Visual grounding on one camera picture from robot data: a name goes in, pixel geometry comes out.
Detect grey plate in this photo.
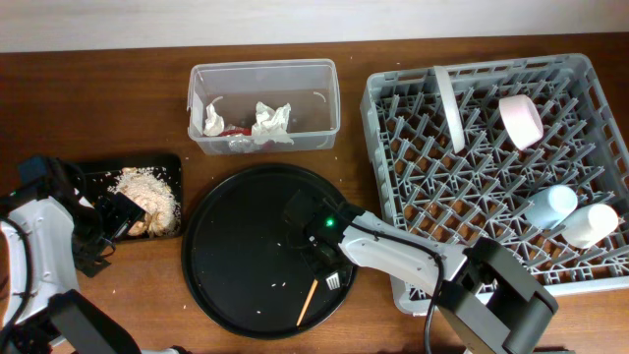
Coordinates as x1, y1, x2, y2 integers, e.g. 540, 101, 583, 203
433, 66, 465, 153

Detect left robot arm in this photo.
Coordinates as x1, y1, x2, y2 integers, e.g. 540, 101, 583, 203
1, 156, 145, 353

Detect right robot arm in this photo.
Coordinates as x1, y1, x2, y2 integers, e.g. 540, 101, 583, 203
284, 191, 558, 354

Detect clear plastic bin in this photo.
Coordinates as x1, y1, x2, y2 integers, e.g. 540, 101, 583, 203
187, 59, 341, 155

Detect rice and food scraps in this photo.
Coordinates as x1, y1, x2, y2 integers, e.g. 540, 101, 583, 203
108, 167, 181, 238

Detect grey dishwasher rack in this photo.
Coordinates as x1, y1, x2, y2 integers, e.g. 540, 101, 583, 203
361, 53, 628, 296

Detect small white napkin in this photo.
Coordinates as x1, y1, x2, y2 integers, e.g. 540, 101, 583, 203
203, 103, 225, 137

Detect black rectangular tray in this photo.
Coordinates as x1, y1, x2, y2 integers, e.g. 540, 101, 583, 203
78, 153, 183, 243

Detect wooden chopstick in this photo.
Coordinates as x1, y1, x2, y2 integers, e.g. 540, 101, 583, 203
296, 278, 318, 327

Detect light blue cup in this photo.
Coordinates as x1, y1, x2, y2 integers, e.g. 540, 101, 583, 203
524, 185, 578, 229

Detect white plastic fork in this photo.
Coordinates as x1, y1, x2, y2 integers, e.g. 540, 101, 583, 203
325, 271, 341, 290

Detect red snack wrapper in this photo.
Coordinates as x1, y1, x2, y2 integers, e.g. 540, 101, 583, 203
219, 125, 274, 153

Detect white cup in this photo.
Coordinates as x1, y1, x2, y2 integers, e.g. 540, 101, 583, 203
561, 204, 619, 249

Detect black round tray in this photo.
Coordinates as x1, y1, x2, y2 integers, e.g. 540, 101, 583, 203
182, 163, 353, 340

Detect pink bowl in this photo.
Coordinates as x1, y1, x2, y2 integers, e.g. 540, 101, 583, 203
498, 94, 543, 150

